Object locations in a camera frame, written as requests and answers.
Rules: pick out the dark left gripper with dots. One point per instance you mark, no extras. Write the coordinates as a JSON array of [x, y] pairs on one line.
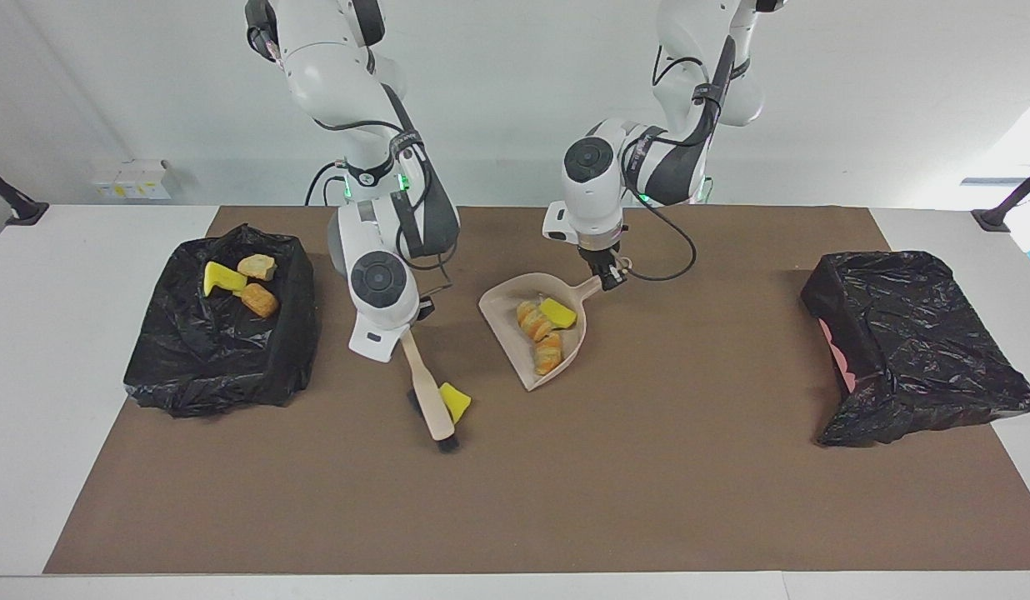
[[602, 254]]

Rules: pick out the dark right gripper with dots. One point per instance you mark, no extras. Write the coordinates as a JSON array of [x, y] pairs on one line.
[[426, 309]]

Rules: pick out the beige plastic dustpan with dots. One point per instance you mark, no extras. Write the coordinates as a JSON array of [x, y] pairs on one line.
[[502, 312]]

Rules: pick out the beige brush with black bristles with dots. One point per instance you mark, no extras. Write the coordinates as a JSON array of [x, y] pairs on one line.
[[427, 392]]

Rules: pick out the pale beige foam chunk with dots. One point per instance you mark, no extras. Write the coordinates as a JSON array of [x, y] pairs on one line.
[[532, 318]]

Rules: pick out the small yellow sponge piece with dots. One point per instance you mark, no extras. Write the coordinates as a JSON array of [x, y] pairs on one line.
[[457, 402]]

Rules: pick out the orange striped foam piece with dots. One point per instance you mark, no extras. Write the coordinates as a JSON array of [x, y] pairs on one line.
[[548, 354]]

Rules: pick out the brown bread roll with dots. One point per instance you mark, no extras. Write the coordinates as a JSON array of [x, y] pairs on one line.
[[259, 300]]

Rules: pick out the pale crinkled foam piece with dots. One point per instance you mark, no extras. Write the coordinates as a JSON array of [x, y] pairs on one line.
[[257, 267]]

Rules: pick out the yellow sponge piece green backing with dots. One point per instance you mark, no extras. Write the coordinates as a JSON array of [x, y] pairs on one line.
[[219, 277]]

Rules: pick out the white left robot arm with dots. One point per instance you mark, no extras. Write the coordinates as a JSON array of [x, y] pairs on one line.
[[594, 192]]

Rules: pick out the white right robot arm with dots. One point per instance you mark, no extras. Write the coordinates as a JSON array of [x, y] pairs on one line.
[[332, 75]]

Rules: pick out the black trash bag bin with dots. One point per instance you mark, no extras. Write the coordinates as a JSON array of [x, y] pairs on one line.
[[198, 358]]

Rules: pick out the pink bin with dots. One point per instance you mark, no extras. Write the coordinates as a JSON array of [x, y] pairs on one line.
[[840, 358]]

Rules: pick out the black trash bag on pink bin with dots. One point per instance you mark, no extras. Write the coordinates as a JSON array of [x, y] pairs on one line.
[[923, 333]]

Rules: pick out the brown paper table mat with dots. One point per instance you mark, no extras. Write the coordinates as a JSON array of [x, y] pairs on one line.
[[648, 500]]

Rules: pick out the white wall socket box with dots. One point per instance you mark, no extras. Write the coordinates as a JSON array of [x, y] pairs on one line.
[[132, 179]]

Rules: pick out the black camera stand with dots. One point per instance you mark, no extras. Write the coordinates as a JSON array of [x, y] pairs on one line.
[[1002, 212], [15, 204]]

